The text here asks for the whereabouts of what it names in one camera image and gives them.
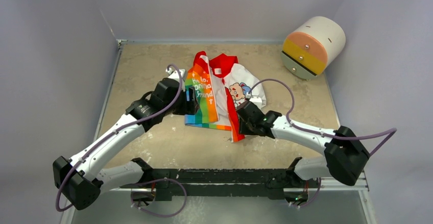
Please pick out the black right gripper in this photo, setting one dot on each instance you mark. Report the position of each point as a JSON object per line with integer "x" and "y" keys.
{"x": 243, "y": 120}

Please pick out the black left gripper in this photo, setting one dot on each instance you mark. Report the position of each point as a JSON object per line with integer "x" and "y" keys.
{"x": 190, "y": 106}

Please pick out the rainbow red white kids jacket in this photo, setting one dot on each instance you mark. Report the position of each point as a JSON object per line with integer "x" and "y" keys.
{"x": 221, "y": 84}

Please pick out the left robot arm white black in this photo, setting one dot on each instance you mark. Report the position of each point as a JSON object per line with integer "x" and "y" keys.
{"x": 79, "y": 178}

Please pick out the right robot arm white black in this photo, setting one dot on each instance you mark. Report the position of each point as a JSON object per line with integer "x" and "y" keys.
{"x": 342, "y": 155}

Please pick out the round pastel drawer cabinet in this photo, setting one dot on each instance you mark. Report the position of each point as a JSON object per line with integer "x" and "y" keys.
{"x": 309, "y": 49}

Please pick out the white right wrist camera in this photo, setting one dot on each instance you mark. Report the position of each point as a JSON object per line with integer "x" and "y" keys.
{"x": 249, "y": 95}

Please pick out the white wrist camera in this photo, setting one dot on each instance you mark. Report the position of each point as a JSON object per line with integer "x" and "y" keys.
{"x": 249, "y": 95}
{"x": 176, "y": 74}

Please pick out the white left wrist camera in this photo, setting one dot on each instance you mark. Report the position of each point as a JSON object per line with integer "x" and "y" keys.
{"x": 176, "y": 74}

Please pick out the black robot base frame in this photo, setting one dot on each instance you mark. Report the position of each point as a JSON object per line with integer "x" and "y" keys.
{"x": 273, "y": 183}

